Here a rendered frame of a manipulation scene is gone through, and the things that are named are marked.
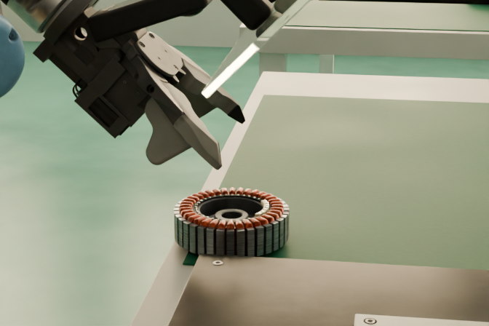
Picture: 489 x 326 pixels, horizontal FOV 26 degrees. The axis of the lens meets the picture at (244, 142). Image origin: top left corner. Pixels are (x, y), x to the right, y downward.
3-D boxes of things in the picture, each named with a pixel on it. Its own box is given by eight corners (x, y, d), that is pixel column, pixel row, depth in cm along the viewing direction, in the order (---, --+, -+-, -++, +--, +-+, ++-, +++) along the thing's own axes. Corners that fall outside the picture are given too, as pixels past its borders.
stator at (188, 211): (161, 258, 100) (161, 221, 98) (188, 215, 110) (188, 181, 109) (279, 267, 98) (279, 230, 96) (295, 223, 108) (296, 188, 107)
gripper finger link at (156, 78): (191, 132, 96) (148, 67, 100) (204, 119, 96) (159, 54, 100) (160, 124, 92) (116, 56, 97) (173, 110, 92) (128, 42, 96)
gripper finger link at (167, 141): (185, 202, 95) (139, 129, 100) (230, 158, 93) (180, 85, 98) (164, 198, 93) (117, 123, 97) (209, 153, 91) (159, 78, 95)
